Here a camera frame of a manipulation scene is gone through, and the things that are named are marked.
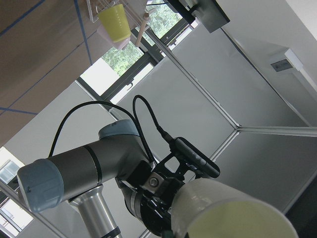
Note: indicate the white wire cup rack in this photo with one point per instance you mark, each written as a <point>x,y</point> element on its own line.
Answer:
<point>136,12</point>

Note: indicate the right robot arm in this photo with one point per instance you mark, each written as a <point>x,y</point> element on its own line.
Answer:
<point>77,176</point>

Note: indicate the black laptop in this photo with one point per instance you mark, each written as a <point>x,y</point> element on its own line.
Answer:
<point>208,12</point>

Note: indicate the yellow plastic cup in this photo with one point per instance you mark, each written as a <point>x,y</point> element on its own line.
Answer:
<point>115,22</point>

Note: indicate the pale green plastic cup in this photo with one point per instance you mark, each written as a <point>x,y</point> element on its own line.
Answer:
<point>204,208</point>

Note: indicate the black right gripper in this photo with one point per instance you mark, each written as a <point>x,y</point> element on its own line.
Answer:
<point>148,192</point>

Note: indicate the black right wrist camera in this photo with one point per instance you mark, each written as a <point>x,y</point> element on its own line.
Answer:
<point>194,157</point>

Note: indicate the pink plastic cup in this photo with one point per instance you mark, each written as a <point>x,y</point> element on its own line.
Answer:
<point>121,45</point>

